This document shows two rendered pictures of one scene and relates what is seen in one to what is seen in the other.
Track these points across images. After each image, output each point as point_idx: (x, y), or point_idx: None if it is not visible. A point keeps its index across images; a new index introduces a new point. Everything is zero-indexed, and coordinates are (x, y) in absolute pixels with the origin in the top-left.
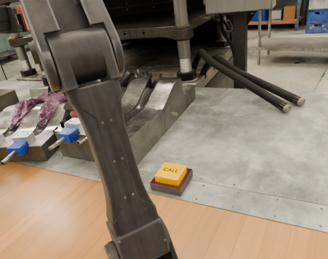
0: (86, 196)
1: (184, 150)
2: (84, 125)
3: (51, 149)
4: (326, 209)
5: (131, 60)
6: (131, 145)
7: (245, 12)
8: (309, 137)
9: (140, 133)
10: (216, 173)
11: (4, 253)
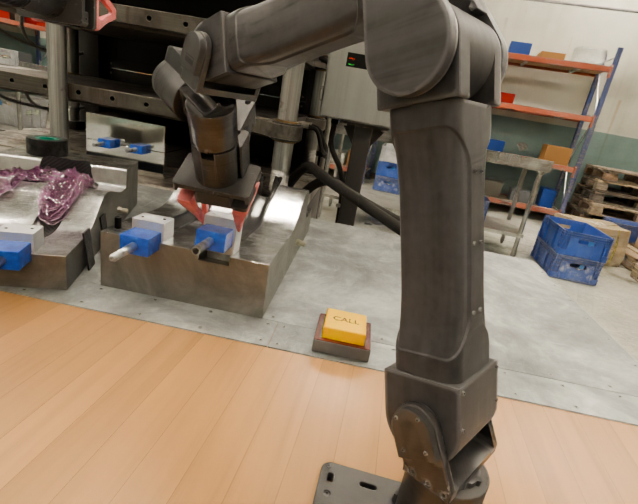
0: (190, 357)
1: (333, 298)
2: (439, 170)
3: (115, 259)
4: (567, 386)
5: (176, 158)
6: (269, 274)
7: (375, 127)
8: (493, 300)
9: (277, 258)
10: None
11: (39, 467)
